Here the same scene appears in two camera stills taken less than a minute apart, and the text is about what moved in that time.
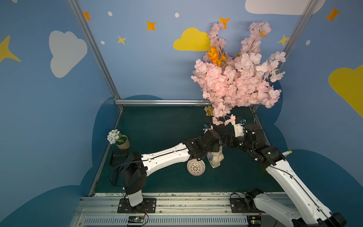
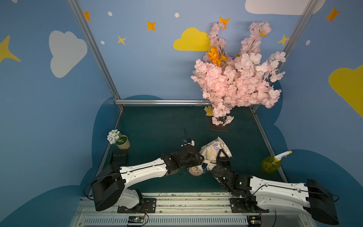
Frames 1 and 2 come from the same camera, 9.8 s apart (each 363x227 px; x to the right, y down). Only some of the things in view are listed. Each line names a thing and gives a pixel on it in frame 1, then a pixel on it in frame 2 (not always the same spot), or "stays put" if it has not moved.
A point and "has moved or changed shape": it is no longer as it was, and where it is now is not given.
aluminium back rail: (161, 102) stays put
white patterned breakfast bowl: (195, 167) stays put
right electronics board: (254, 221) stays put
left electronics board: (135, 219) stays put
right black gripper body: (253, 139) -> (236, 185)
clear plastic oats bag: (215, 158) has moved or changed shape
